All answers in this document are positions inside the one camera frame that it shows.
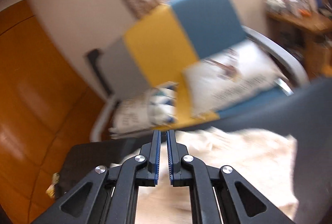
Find white deer print cushion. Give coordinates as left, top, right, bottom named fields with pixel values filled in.
left=183, top=39, right=285, bottom=117

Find black leather table surface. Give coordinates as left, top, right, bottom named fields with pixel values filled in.
left=55, top=135, right=152, bottom=199

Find white blue patterned cushion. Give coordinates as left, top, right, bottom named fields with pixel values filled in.
left=109, top=82, right=178, bottom=135

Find wooden cluttered desk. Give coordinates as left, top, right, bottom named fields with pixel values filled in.
left=265, top=0, right=331, bottom=79

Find orange wooden wardrobe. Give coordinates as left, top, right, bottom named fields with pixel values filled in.
left=1, top=0, right=104, bottom=223

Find grey yellow blue sofa chair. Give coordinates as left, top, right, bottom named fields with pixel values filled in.
left=86, top=0, right=309, bottom=142

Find cream knitted sweater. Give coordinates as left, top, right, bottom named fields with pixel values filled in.
left=105, top=129, right=297, bottom=223

